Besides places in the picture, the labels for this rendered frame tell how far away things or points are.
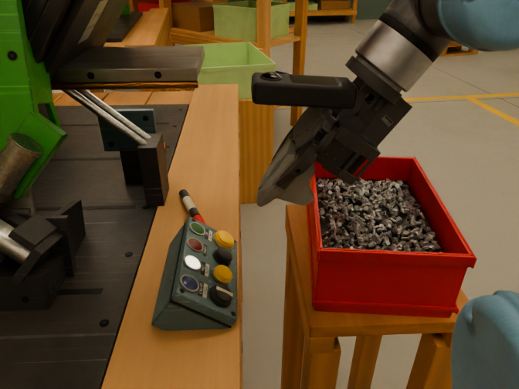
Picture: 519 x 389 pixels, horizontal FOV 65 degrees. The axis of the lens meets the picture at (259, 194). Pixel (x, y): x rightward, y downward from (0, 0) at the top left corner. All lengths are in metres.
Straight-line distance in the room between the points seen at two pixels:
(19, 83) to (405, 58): 0.42
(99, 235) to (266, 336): 1.10
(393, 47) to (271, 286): 1.50
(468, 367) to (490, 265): 2.02
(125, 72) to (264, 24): 2.37
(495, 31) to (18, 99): 0.47
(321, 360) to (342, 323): 0.09
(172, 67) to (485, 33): 0.41
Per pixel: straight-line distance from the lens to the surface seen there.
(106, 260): 0.61
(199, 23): 3.51
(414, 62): 0.46
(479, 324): 0.19
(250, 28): 3.09
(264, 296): 1.80
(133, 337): 0.50
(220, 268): 0.50
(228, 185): 0.75
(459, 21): 0.35
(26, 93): 0.54
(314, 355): 0.69
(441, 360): 0.76
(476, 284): 2.09
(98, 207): 0.74
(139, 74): 0.62
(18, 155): 0.52
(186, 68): 0.61
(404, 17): 0.46
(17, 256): 0.56
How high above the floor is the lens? 1.27
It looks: 31 degrees down
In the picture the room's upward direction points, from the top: straight up
